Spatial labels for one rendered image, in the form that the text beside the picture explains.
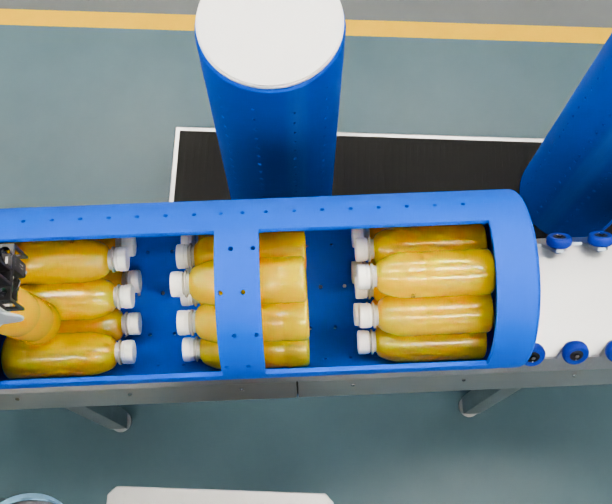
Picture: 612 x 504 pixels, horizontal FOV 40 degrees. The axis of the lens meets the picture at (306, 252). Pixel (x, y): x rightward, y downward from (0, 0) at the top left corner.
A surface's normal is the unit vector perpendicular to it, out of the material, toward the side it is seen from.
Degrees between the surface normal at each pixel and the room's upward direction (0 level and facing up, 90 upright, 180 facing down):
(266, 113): 90
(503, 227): 15
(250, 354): 58
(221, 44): 0
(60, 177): 0
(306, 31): 0
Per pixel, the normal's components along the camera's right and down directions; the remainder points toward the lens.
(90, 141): 0.00, -0.31
